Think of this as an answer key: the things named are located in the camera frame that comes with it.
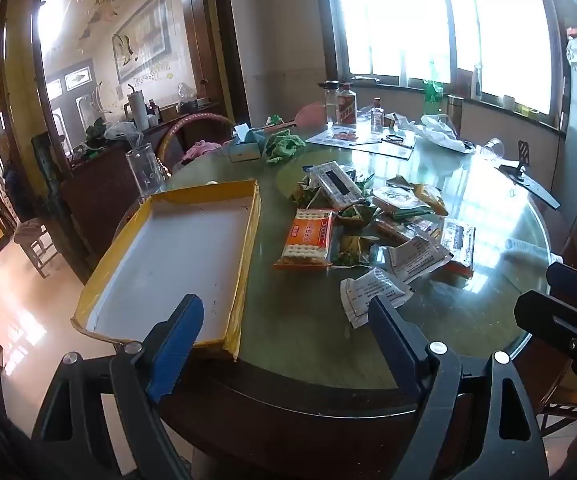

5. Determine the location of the pink hand fan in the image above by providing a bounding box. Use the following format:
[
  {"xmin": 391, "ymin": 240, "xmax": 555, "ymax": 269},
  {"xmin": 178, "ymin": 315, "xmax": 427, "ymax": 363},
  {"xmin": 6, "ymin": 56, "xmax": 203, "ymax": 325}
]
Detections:
[{"xmin": 295, "ymin": 102, "xmax": 327, "ymax": 129}]

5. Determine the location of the round-print snack packet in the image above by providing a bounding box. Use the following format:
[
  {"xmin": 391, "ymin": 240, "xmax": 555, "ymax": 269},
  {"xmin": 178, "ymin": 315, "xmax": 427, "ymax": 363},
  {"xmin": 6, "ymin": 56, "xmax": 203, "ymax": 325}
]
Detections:
[{"xmin": 371, "ymin": 186, "xmax": 432, "ymax": 219}]

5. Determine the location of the pink hula hoop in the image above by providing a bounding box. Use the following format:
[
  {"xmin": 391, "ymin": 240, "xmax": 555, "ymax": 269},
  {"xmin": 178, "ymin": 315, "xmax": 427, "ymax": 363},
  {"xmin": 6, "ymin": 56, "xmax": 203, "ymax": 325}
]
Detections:
[{"xmin": 156, "ymin": 113, "xmax": 237, "ymax": 171}]

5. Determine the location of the steel thermos flask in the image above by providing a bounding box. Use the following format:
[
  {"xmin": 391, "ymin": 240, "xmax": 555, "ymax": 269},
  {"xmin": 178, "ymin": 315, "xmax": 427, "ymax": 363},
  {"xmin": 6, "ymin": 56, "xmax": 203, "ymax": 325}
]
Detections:
[{"xmin": 447, "ymin": 94, "xmax": 465, "ymax": 137}]

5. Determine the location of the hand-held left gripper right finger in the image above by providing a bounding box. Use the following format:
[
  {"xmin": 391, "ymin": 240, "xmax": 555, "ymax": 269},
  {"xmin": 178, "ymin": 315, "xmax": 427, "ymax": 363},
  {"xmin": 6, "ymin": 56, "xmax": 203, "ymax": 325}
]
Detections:
[{"xmin": 367, "ymin": 295, "xmax": 549, "ymax": 480}]

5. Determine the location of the orange-yellow snack packet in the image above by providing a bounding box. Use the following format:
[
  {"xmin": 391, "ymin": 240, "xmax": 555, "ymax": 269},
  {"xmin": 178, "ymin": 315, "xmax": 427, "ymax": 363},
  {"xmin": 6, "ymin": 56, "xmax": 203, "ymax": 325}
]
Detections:
[{"xmin": 413, "ymin": 183, "xmax": 448, "ymax": 216}]

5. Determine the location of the white red-label liquor bottle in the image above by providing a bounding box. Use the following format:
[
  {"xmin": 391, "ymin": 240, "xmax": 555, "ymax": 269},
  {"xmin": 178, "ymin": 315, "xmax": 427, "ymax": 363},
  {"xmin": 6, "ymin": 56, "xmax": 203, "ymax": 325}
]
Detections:
[{"xmin": 337, "ymin": 85, "xmax": 359, "ymax": 126}]

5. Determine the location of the wooden stool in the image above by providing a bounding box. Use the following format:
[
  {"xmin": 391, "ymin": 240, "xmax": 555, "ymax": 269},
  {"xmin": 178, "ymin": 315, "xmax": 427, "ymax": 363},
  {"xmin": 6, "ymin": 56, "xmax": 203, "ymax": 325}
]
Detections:
[{"xmin": 13, "ymin": 217, "xmax": 60, "ymax": 279}]

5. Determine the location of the teal tissue box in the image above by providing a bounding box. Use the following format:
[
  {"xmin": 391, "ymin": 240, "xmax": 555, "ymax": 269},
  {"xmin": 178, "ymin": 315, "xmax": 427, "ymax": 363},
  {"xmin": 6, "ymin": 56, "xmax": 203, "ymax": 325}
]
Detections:
[{"xmin": 230, "ymin": 124, "xmax": 270, "ymax": 163}]

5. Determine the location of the yellow cardboard box tray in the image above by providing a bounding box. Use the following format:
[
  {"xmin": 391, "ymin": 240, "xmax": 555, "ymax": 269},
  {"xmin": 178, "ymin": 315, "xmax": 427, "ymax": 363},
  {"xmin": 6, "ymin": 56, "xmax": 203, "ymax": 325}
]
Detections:
[{"xmin": 71, "ymin": 179, "xmax": 262, "ymax": 361}]

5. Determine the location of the orange cracker packet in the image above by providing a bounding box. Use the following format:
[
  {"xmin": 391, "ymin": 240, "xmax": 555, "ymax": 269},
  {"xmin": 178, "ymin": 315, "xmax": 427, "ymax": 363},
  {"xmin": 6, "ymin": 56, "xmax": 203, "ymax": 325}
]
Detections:
[{"xmin": 274, "ymin": 208, "xmax": 338, "ymax": 271}]

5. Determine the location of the green plastic bottle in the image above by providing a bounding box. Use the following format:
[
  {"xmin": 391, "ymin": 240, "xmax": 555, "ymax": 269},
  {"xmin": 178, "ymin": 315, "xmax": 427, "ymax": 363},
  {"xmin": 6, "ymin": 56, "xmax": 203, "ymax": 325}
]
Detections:
[{"xmin": 423, "ymin": 60, "xmax": 445, "ymax": 117}]

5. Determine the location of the black phone stand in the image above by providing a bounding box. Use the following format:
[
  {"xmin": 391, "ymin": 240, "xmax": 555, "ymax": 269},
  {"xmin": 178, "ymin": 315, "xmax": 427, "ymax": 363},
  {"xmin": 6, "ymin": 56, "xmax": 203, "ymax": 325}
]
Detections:
[{"xmin": 499, "ymin": 140, "xmax": 561, "ymax": 210}]

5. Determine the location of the clear glass jar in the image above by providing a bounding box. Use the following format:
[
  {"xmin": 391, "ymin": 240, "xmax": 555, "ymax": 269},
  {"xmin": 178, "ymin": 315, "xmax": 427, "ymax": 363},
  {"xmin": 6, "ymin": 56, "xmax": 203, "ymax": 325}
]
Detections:
[{"xmin": 323, "ymin": 81, "xmax": 342, "ymax": 124}]

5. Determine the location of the green cloth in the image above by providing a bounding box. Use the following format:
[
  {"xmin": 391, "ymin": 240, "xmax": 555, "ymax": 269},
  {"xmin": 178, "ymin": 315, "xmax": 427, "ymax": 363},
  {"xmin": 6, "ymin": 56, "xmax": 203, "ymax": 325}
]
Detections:
[{"xmin": 265, "ymin": 129, "xmax": 307, "ymax": 165}]

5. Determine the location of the pink cloth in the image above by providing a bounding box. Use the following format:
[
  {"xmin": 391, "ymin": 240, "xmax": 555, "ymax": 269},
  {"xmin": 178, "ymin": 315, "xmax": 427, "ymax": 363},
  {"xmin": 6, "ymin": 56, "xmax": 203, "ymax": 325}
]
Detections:
[{"xmin": 181, "ymin": 140, "xmax": 224, "ymax": 164}]

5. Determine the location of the clear plastic bag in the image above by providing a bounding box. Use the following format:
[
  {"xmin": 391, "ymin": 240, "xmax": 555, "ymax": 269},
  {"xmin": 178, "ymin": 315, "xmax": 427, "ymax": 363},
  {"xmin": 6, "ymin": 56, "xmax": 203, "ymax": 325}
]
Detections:
[{"xmin": 104, "ymin": 120, "xmax": 144, "ymax": 142}]

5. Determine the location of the white handled tumbler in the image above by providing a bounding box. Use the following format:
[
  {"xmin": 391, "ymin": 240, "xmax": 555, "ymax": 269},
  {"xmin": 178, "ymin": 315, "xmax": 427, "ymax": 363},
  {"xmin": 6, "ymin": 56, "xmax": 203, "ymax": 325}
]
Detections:
[{"xmin": 124, "ymin": 85, "xmax": 150, "ymax": 132}]

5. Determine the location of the framed wall picture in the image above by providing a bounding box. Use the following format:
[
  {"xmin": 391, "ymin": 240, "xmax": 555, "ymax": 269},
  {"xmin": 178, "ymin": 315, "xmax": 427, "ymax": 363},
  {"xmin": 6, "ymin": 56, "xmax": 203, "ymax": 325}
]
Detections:
[{"xmin": 112, "ymin": 0, "xmax": 172, "ymax": 82}]

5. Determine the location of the printed paper placemat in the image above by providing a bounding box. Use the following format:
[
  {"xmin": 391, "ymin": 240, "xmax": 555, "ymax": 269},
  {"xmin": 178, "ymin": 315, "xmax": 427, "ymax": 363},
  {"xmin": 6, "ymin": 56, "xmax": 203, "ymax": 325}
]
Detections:
[{"xmin": 305, "ymin": 124, "xmax": 417, "ymax": 161}]

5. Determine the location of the overturned clear glass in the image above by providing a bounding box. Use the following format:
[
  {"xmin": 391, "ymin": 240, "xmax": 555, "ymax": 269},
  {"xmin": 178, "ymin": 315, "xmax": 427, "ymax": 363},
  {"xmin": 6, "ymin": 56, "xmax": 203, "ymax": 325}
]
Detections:
[{"xmin": 479, "ymin": 137, "xmax": 506, "ymax": 161}]

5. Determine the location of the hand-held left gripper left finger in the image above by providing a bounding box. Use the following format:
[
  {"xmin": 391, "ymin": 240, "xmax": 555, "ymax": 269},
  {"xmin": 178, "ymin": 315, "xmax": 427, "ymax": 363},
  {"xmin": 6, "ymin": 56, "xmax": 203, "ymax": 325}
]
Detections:
[{"xmin": 31, "ymin": 294, "xmax": 204, "ymax": 480}]

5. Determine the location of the small clear bottle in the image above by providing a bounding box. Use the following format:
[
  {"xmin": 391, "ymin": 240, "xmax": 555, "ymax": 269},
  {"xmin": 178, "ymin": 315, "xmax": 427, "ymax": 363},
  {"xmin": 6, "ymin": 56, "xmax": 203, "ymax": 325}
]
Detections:
[{"xmin": 370, "ymin": 97, "xmax": 386, "ymax": 135}]

